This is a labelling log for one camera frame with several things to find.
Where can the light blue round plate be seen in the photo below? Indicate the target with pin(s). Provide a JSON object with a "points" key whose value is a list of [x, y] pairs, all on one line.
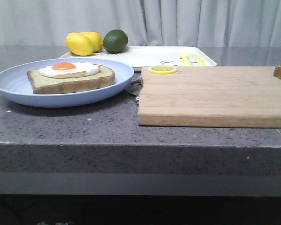
{"points": [[15, 85]]}

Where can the fried egg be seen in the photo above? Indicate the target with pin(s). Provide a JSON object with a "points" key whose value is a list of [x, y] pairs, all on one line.
{"points": [[69, 70]]}

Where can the white rectangular tray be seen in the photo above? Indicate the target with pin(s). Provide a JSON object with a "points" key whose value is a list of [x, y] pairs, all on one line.
{"points": [[139, 56]]}

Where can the lemon slice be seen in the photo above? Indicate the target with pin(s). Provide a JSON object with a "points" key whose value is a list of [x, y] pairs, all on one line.
{"points": [[162, 69]]}

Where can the wooden cutting board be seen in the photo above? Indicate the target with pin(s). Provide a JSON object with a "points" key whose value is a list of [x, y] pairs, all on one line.
{"points": [[243, 97]]}

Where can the left yellow utensil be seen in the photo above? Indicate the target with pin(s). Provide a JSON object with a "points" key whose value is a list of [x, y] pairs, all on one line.
{"points": [[185, 59]]}

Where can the yellow utensil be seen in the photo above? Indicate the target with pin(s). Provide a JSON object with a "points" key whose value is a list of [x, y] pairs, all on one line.
{"points": [[200, 60], [185, 59]]}

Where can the green lime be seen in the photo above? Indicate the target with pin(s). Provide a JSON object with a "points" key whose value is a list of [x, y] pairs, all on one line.
{"points": [[115, 41]]}

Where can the right yellow utensil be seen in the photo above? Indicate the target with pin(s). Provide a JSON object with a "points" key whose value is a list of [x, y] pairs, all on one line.
{"points": [[200, 60]]}

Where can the rear yellow lemon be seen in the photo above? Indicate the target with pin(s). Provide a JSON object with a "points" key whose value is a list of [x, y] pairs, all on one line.
{"points": [[96, 40]]}

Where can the yellow lemon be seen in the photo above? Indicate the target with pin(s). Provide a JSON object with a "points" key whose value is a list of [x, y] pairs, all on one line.
{"points": [[96, 40], [79, 44]]}

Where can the front yellow lemon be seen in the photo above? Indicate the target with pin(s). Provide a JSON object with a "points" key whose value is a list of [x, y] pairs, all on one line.
{"points": [[79, 44]]}

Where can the white curtain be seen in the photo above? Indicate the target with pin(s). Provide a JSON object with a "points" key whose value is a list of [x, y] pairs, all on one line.
{"points": [[201, 23]]}

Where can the metal cutting board handle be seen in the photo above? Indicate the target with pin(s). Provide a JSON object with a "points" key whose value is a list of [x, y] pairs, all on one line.
{"points": [[135, 88]]}

